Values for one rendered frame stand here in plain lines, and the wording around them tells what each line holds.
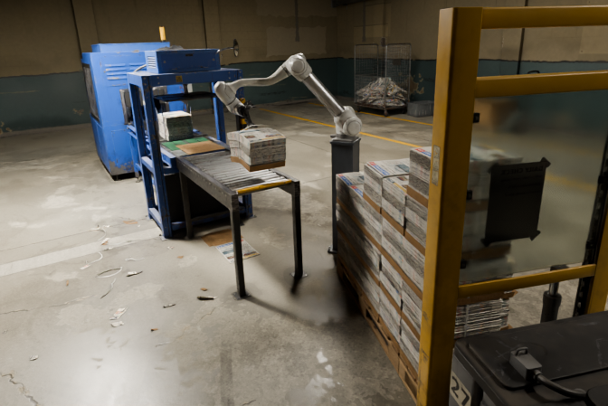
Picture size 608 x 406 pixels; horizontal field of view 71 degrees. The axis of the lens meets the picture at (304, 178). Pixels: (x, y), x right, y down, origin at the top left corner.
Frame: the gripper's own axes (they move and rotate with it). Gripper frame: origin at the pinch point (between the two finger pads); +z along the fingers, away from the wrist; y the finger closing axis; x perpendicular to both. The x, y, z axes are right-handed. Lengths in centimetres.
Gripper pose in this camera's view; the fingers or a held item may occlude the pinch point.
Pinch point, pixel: (254, 116)
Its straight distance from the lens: 310.0
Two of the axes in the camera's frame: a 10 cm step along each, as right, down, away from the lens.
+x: -8.5, 2.1, -4.8
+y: 0.1, 9.2, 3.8
